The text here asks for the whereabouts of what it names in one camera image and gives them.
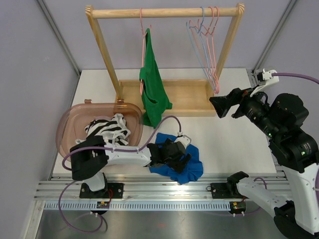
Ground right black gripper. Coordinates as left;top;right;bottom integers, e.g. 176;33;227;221
210;83;280;138

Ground blue tank top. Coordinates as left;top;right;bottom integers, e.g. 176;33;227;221
149;144;203;184

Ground pink hanger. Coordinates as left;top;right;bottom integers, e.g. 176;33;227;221
140;8;147;96
198;6;220;94
189;6;220;94

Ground green tank top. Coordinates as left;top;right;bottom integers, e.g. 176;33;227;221
139;28;172;128

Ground black white striped tank top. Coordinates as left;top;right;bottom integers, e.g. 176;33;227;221
84;113;131;146

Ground light blue hanger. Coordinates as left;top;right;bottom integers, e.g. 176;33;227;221
185;6;217;93

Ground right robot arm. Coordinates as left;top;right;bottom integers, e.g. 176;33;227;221
209;88;319;239

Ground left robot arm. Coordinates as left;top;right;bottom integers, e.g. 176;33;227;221
68;135;191;198

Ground wooden clothes rack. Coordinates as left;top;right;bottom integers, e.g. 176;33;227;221
85;3;245;117

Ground translucent brown plastic bin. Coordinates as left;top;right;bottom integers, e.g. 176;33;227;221
56;100;143;157

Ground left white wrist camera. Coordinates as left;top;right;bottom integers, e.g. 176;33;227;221
174;134;191;148

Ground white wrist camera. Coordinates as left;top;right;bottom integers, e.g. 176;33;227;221
250;69;279;98
174;134;191;148

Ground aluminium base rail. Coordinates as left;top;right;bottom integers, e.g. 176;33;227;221
33;173;292;200

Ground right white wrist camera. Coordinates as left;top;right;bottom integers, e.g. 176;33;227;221
250;69;279;98

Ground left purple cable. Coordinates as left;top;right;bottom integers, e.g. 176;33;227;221
57;115;182;234

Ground right aluminium frame post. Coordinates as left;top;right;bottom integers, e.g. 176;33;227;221
252;0;299;73

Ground aluminium frame post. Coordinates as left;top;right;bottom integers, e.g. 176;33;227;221
252;0;299;73
35;0;81;77

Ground white slotted cable duct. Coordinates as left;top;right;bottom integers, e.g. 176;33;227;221
44;201;230;211

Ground left aluminium frame post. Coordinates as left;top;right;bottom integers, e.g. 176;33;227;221
35;0;81;77

